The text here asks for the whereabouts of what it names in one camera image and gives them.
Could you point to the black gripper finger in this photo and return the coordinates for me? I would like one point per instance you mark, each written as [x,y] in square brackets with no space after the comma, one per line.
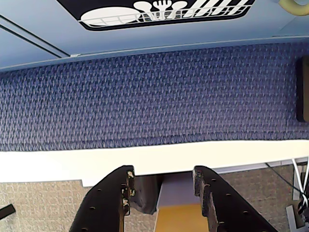
[103,203]
[229,205]

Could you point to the yellow flat board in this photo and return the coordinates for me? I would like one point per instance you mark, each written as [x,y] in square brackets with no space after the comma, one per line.
[178,218]

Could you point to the black flat strip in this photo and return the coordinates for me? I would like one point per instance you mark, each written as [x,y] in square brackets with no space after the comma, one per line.
[6,211]

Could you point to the black box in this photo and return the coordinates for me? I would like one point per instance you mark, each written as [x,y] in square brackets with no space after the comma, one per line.
[303,89]

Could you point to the blue toy kitchen body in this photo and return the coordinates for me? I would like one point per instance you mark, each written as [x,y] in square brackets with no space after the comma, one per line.
[193,44]

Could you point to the white support post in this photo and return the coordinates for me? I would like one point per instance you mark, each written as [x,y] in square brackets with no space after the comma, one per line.
[178,191]

